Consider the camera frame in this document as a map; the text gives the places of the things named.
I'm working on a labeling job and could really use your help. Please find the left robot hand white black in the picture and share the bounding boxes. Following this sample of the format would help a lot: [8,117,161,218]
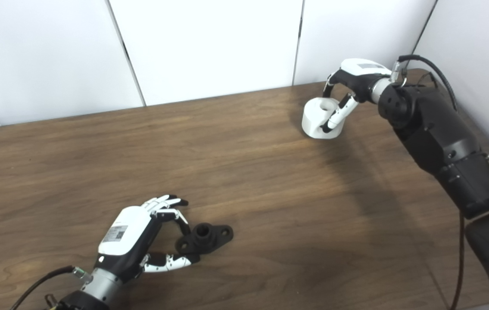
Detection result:
[97,195,200,285]

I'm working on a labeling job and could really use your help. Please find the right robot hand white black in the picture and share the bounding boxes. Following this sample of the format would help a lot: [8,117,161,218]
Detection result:
[321,58,393,133]

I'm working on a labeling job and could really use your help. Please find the round white plastic piece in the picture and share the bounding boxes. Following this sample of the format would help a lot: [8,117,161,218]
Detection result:
[302,97,346,140]

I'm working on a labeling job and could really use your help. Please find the black plastic holder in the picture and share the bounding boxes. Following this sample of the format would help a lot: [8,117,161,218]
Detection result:
[175,223,234,255]

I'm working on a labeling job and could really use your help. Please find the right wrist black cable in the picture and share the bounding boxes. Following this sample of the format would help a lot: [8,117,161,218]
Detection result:
[393,54,464,310]

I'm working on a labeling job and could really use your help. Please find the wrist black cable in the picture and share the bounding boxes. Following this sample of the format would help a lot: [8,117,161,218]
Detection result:
[9,266,92,310]
[393,54,464,310]

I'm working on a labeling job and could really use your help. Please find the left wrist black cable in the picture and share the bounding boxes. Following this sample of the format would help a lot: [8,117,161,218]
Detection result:
[9,266,92,310]

